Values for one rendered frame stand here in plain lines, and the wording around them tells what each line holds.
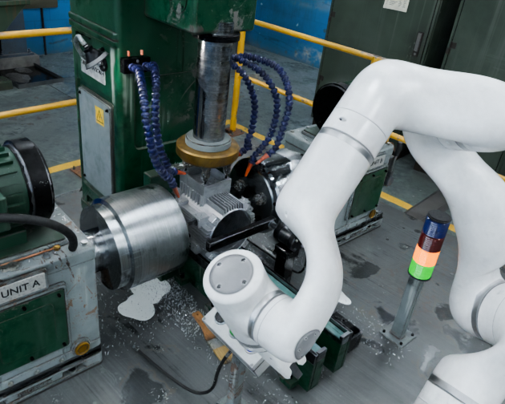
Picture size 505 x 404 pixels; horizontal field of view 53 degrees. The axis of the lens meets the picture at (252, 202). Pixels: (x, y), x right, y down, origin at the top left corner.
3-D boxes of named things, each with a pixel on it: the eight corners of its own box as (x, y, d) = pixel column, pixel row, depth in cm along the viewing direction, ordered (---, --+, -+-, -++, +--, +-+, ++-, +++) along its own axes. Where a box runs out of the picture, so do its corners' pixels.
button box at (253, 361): (208, 329, 114) (199, 318, 110) (230, 306, 116) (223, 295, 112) (257, 378, 103) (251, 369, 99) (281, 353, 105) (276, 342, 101)
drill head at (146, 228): (34, 278, 135) (23, 197, 122) (152, 236, 157) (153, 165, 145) (75, 334, 119) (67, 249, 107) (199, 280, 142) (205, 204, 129)
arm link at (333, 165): (422, 188, 70) (305, 375, 67) (331, 150, 80) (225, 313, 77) (410, 158, 63) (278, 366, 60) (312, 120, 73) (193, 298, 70)
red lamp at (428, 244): (413, 244, 132) (417, 230, 130) (425, 237, 136) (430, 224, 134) (432, 256, 129) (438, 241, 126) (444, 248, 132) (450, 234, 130)
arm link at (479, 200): (515, 371, 89) (446, 335, 103) (560, 337, 92) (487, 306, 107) (448, 103, 74) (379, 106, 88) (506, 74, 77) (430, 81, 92)
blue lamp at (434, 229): (417, 230, 130) (422, 216, 128) (430, 224, 134) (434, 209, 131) (438, 241, 126) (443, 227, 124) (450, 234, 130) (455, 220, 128)
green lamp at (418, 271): (403, 271, 137) (408, 258, 134) (415, 264, 140) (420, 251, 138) (422, 283, 133) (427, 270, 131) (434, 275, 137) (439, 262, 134)
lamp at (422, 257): (408, 258, 134) (413, 244, 132) (420, 251, 138) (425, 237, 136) (427, 270, 131) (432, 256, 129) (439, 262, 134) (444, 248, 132)
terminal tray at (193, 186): (178, 191, 152) (179, 169, 148) (206, 182, 158) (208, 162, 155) (201, 208, 145) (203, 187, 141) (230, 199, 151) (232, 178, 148)
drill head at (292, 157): (205, 218, 170) (210, 151, 157) (290, 188, 195) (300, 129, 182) (253, 256, 154) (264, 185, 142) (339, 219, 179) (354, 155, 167)
